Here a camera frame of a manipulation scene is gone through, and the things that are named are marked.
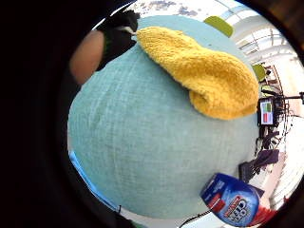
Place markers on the black box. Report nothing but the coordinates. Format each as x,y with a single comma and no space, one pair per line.
248,172

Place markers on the black camera stand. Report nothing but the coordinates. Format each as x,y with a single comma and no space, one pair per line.
285,97

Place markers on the green chair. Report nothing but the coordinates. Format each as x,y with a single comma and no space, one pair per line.
219,24
259,72

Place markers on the dark purple bag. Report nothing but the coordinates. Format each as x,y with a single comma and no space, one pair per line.
267,157

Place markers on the computer monitor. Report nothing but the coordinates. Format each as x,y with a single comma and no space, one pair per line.
266,112

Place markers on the yellow terry cloth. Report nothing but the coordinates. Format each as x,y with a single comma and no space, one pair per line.
202,69

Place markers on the blue detergent packet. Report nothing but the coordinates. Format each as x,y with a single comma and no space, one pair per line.
234,199

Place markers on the teal woven table cover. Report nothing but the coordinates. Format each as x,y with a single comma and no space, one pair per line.
152,136

